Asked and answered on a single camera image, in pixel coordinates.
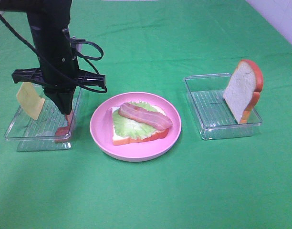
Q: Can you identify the clear right bread tray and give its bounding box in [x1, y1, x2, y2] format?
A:
[184, 73, 262, 140]

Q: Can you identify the clear left ingredient tray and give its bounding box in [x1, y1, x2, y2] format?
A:
[4, 84, 83, 152]

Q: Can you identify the pink round plate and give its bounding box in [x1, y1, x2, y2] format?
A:
[90, 92, 182, 162]

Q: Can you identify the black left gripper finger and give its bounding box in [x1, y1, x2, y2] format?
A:
[43, 88, 75, 115]

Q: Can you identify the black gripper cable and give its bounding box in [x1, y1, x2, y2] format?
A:
[0, 10, 108, 94]

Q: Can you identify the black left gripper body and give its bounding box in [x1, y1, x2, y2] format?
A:
[11, 48, 106, 93]

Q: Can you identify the bread slice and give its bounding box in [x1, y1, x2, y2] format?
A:
[111, 106, 169, 146]
[223, 59, 264, 124]

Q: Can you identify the yellow cheese slice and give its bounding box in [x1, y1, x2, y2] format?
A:
[16, 82, 45, 120]

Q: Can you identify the green lettuce leaf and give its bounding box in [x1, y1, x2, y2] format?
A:
[112, 107, 160, 142]

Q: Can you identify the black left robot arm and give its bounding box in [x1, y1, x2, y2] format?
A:
[0, 0, 107, 115]

